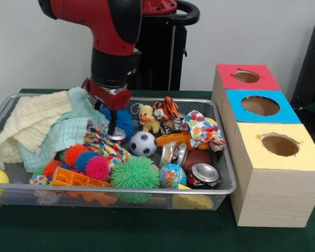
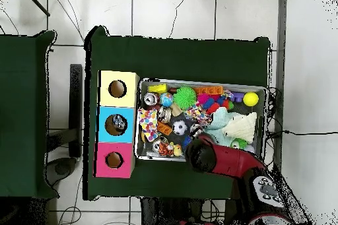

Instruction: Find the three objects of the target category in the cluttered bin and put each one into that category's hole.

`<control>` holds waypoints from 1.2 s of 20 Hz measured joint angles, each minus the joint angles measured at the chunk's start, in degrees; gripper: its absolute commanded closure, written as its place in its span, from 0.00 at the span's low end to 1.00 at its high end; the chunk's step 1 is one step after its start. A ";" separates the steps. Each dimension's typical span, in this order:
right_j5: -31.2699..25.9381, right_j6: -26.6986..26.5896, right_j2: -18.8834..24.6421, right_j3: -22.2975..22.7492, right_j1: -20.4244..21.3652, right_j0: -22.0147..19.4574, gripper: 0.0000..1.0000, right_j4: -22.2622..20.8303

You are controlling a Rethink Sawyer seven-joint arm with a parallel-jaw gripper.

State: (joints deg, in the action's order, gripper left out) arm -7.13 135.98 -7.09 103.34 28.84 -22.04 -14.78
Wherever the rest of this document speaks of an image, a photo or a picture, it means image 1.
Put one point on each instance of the black can with silver end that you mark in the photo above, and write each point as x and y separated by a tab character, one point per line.
119	137

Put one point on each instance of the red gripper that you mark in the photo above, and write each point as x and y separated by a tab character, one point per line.
115	101

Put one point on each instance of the cream cloth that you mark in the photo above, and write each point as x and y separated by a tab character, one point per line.
34	118

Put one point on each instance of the mint green cloth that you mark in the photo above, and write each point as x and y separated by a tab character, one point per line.
68	134

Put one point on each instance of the blue spiky ball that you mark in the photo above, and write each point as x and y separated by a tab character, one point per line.
124	120

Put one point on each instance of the colourful patterned cloth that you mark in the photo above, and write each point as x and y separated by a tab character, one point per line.
202	128

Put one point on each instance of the crushed can with silver end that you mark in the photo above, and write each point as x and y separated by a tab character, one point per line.
204	173

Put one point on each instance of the orange tiger plush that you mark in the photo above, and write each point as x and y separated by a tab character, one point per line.
169	107

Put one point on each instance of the black panel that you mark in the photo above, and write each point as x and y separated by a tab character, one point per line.
313	65

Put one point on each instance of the yellow duck plush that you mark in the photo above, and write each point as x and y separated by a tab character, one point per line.
148	118

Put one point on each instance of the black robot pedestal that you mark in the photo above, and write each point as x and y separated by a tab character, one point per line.
160	52

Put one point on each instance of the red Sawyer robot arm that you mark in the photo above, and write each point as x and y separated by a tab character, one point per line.
110	31

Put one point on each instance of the small soccer ball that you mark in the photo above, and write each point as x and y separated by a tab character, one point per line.
143	144

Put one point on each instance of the wooden box with three holes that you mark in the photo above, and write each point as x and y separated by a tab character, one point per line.
275	194

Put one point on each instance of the shallow mesh bin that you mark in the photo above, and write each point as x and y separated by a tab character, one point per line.
223	168

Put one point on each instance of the green fuzzy ball with eyes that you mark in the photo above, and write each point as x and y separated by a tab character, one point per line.
135	173

